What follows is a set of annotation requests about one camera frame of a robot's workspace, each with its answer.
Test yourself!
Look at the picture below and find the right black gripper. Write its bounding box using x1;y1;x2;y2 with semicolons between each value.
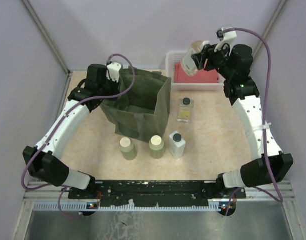
191;40;233;80

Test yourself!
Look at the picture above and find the amber bottle white cap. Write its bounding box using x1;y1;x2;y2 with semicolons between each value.
180;40;209;77

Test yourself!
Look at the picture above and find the green canvas bag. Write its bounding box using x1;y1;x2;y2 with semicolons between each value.
100;68;171;143

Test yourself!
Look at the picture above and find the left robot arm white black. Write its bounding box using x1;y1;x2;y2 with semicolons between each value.
22;61;122;199

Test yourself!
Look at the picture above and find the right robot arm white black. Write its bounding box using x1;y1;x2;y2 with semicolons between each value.
191;41;293;198

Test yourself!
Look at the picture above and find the red folded cloth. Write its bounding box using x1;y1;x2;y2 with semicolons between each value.
174;62;219;84

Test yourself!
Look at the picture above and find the white plastic basket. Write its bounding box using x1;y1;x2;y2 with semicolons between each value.
165;50;224;91

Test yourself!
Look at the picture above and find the clear square bottle black cap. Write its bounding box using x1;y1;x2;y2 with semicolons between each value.
176;97;194;123

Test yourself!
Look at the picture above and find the left green bottle beige cap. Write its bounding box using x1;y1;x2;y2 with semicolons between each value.
119;137;137;161

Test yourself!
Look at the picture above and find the green bottle beige cap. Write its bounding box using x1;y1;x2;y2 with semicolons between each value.
119;137;137;161
149;135;164;160

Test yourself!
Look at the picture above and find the right green bottle beige cap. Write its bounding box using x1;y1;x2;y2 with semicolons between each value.
149;135;164;160

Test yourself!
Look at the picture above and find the white square bottle black cap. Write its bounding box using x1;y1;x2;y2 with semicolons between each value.
168;131;186;159

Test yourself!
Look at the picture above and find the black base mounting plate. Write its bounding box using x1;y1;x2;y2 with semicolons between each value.
68;180;246;209

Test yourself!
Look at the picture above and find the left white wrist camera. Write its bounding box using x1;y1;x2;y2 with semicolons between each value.
106;62;123;83

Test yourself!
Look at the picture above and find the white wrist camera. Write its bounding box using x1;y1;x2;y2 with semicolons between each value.
106;62;123;83
215;25;237;51

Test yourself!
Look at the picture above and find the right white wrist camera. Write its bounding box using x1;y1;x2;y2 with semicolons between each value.
215;25;237;51

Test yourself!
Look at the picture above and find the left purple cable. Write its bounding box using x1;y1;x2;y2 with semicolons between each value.
19;53;136;220

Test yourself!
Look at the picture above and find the aluminium front rail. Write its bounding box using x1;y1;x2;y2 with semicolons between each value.
23;180;296;212

